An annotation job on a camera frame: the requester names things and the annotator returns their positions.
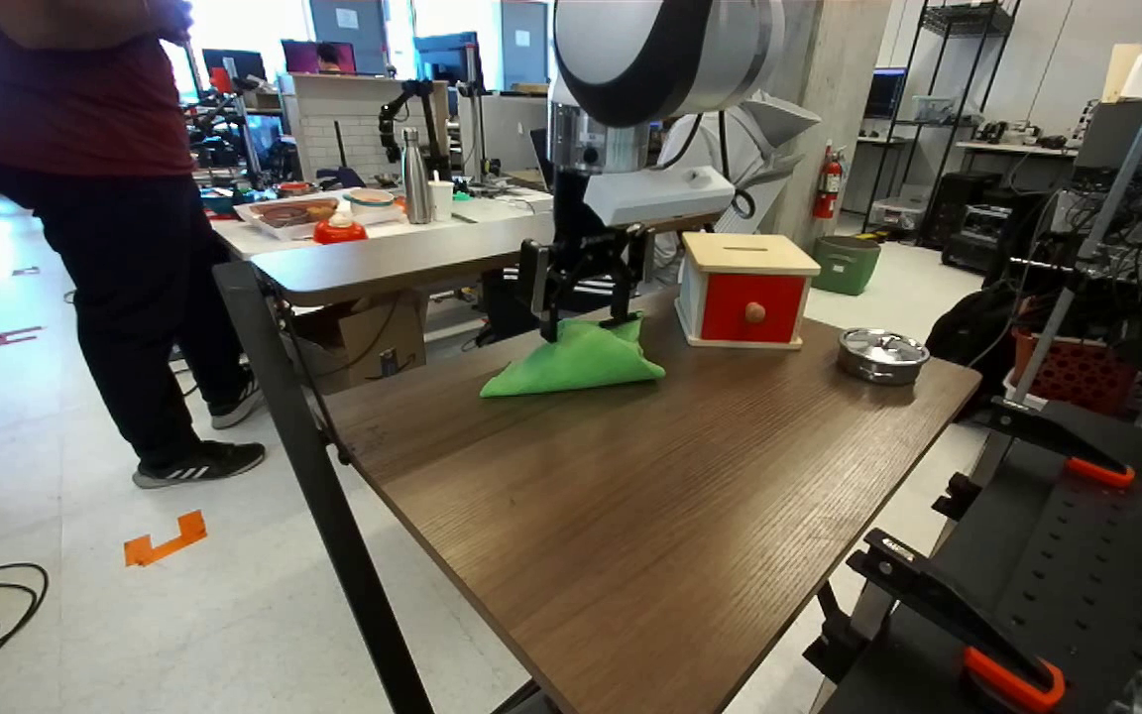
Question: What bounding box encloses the standing person in maroon shirt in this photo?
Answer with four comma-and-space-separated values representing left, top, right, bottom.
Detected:
0, 0, 271, 491

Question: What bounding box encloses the small orange object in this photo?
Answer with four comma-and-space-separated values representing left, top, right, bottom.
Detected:
311, 213, 374, 252

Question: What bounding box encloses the dark desk with black leg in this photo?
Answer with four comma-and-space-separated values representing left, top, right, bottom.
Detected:
212, 199, 723, 714

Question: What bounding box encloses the orange floor bracket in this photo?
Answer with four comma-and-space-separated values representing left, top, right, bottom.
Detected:
120, 507, 212, 572

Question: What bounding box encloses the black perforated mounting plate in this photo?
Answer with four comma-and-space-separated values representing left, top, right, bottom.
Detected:
818, 392, 1142, 714

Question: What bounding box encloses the round metal tin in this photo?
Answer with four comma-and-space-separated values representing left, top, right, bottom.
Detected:
837, 326, 931, 390

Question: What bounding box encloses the green cloth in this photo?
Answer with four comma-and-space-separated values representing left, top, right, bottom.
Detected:
475, 314, 669, 406

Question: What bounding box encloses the green plastic bin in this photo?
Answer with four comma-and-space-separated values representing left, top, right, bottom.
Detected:
805, 229, 887, 298

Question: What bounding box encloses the cardboard box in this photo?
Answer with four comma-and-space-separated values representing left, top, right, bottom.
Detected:
291, 291, 432, 396

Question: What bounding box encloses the metal water bottle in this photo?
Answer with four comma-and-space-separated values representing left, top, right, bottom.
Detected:
395, 122, 438, 229

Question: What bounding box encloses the monitor with pink screen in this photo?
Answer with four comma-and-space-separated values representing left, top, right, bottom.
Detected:
280, 36, 360, 78

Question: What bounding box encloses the small dark monitor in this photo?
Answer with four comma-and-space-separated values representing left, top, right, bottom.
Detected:
414, 31, 485, 97

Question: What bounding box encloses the aluminium pole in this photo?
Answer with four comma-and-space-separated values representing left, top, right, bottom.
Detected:
1002, 0, 1142, 410

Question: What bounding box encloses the white cup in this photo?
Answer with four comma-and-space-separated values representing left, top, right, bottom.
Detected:
423, 175, 456, 227

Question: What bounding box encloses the brown shallow bowl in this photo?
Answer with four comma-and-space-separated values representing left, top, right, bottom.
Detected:
251, 195, 346, 229

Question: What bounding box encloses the black backpack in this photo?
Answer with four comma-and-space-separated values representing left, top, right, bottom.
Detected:
924, 283, 1038, 406

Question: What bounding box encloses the black wire shelf rack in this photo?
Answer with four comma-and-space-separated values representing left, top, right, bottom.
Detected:
862, 0, 1026, 229

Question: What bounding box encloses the red fire extinguisher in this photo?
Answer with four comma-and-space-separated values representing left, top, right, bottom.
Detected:
808, 143, 847, 227

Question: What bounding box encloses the wooden box with red drawer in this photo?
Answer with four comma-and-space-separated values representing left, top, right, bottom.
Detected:
669, 229, 824, 355

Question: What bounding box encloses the seated person in grey hoodie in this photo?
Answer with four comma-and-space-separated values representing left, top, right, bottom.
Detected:
475, 92, 824, 351

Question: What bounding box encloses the red plastic crate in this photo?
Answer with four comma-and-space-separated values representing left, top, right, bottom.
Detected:
1013, 328, 1142, 420

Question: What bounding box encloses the black clamp with orange handle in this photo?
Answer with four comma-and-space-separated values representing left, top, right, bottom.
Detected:
985, 392, 1142, 496
843, 528, 1071, 714

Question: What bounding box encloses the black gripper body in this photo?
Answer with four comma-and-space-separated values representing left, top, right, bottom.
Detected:
546, 167, 657, 279

